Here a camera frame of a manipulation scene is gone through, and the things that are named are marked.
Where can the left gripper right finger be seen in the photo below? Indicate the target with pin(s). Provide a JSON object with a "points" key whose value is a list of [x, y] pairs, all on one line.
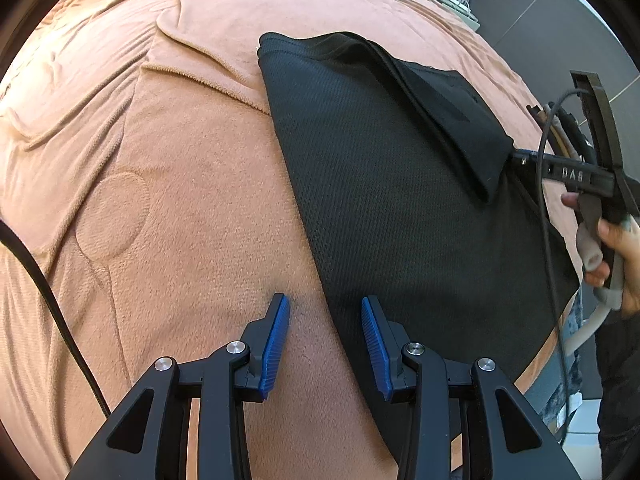
{"points": [[502, 435]]}

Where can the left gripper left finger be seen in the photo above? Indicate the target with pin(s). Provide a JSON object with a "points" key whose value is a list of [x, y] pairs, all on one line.
{"points": [[146, 436]]}

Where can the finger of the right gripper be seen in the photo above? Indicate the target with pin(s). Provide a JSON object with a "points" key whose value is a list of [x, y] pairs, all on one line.
{"points": [[521, 155]]}

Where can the black mesh t-shirt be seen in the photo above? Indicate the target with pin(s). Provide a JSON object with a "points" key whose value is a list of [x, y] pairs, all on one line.
{"points": [[404, 181]]}

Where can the stack of folded clothes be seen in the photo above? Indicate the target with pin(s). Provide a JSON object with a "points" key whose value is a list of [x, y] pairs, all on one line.
{"points": [[567, 139]]}

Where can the orange-brown bed blanket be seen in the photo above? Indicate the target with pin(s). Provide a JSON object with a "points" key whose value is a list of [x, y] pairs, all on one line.
{"points": [[140, 167]]}

